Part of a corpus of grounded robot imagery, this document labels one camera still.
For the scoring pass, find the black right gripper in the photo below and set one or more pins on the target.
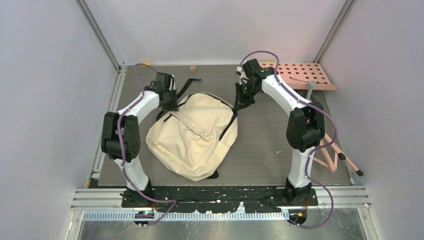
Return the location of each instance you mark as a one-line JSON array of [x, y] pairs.
[[241, 101]]

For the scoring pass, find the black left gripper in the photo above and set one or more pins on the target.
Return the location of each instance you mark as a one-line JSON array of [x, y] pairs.
[[174, 106]]

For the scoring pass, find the cream canvas backpack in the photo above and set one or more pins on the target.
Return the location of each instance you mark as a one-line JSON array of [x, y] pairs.
[[195, 139]]

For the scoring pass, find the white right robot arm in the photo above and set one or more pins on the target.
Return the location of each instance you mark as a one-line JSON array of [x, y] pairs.
[[305, 126]]

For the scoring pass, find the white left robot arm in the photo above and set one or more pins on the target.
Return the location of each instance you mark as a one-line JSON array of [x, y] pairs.
[[120, 138]]

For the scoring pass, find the small wooden cube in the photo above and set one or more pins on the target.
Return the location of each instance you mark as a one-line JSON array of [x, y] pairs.
[[192, 68]]

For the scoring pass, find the pink perforated stand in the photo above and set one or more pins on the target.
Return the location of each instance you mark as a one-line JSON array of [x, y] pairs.
[[297, 75]]

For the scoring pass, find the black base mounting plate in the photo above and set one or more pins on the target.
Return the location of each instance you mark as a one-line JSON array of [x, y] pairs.
[[217, 199]]

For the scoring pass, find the grey bracket on stand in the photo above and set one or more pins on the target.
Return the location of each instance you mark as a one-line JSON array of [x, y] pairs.
[[311, 86]]

